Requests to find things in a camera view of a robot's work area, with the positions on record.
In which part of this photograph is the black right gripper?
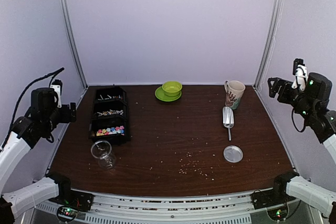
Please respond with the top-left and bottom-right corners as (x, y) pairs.
(267, 77), (314, 121)

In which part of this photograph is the black three-compartment candy tray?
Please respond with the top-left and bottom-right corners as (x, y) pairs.
(89, 86), (131, 145)

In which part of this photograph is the clear plastic jar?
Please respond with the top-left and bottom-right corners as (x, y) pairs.
(91, 140), (116, 170)

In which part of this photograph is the silver metal scoop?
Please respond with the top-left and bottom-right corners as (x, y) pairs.
(223, 106), (234, 141)

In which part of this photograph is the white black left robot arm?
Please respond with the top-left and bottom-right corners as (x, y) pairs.
(1, 81), (76, 223)

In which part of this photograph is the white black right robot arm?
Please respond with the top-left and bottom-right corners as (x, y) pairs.
(267, 72), (335, 223)

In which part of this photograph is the coral pattern ceramic mug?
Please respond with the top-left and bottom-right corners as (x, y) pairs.
(224, 80), (246, 110)

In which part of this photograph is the silver jar lid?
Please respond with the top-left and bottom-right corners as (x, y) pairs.
(223, 145), (243, 163)

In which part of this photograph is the green saucer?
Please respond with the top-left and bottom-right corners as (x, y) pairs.
(154, 87), (182, 102)

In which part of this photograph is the green bowl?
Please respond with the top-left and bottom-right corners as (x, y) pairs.
(162, 81), (183, 97)

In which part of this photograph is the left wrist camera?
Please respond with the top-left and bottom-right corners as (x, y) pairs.
(50, 79), (62, 108)

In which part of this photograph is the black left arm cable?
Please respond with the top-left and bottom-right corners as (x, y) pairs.
(6, 67), (65, 143)

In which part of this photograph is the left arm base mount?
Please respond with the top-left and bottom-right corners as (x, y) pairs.
(46, 173), (93, 223)

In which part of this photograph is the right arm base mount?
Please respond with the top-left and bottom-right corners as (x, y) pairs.
(251, 172), (301, 223)

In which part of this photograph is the right aluminium frame post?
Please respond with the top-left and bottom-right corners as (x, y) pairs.
(254, 0), (284, 92)

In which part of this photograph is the aluminium frame post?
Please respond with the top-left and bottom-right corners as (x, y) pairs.
(60, 0), (88, 89)
(254, 0), (284, 92)

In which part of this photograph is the front aluminium rail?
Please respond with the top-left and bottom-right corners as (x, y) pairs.
(26, 191), (318, 224)

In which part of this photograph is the left aluminium frame post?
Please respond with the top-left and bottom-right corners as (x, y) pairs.
(60, 0), (88, 89)

